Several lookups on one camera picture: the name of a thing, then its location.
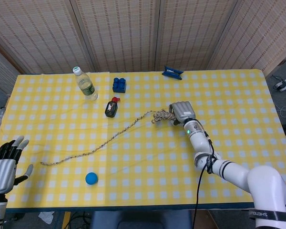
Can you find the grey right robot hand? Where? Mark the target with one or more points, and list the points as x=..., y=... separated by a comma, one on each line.
x=183, y=111

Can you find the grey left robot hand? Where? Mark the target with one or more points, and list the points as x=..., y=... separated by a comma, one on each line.
x=1, y=175

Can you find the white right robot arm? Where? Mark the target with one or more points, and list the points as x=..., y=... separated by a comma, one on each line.
x=264, y=181

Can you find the blue foil packet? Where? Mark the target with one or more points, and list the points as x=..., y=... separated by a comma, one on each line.
x=172, y=73

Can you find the yellow white checkered tablecloth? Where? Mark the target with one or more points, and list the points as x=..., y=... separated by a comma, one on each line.
x=145, y=155

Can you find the crumpled white paper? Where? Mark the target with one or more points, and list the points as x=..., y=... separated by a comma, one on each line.
x=46, y=217

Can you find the blue toy building block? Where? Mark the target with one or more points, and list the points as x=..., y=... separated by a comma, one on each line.
x=119, y=85

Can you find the small black red-capped bottle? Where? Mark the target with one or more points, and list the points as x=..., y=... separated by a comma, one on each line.
x=111, y=108

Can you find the blue rubber ball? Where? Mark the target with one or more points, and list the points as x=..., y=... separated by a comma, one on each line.
x=91, y=178

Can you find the clear plastic water bottle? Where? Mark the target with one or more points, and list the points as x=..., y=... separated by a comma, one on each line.
x=87, y=87

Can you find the woven bamboo folding screen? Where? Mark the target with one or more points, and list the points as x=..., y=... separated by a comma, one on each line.
x=124, y=31

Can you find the white power strip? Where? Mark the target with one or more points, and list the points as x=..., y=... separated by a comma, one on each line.
x=284, y=84

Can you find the dark blue chair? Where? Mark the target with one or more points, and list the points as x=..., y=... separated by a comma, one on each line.
x=140, y=220

